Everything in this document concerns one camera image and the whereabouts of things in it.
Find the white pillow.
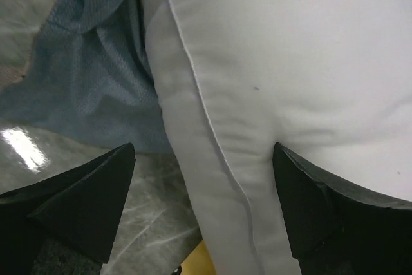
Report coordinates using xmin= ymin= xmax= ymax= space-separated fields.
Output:
xmin=141 ymin=0 xmax=411 ymax=274

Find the blue plaid pillowcase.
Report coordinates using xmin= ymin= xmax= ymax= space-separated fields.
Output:
xmin=1 ymin=0 xmax=171 ymax=153

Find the yellow cartoon vehicle pillow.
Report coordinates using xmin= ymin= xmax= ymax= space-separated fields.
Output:
xmin=180 ymin=241 xmax=216 ymax=275

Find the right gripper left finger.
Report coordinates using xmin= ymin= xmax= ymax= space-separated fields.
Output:
xmin=1 ymin=143 xmax=135 ymax=274

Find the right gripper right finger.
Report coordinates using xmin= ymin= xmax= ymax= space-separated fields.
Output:
xmin=272 ymin=143 xmax=411 ymax=275

